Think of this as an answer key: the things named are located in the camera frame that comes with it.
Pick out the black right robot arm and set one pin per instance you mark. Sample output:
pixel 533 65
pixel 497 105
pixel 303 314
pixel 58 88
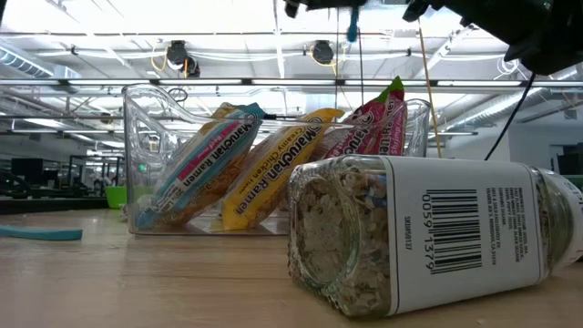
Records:
pixel 555 41

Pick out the long horizontal light rail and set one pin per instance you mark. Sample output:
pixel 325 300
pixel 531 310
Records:
pixel 114 83

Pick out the silver ventilation duct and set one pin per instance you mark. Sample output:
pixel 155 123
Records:
pixel 505 105

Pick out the red beef ramen packet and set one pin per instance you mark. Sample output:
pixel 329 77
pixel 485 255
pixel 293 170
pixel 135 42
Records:
pixel 355 136

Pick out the teal plastic spoon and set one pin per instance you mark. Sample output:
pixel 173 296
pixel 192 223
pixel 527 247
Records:
pixel 41 233

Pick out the yellow chicken ramen packet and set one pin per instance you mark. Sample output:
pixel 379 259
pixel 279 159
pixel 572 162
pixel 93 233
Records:
pixel 273 177

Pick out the blue ramen packet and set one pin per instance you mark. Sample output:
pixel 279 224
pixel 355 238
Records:
pixel 200 168

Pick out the green shrimp ramen packet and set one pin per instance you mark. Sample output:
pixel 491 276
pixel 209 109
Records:
pixel 394 123

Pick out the white label seasoning jar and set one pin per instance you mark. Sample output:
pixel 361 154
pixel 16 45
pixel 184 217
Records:
pixel 455 228

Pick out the clear plastic organizer bin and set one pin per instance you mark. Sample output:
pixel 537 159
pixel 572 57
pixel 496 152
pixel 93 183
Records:
pixel 146 136

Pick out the black computer monitor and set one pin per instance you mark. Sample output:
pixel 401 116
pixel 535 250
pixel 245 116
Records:
pixel 27 171

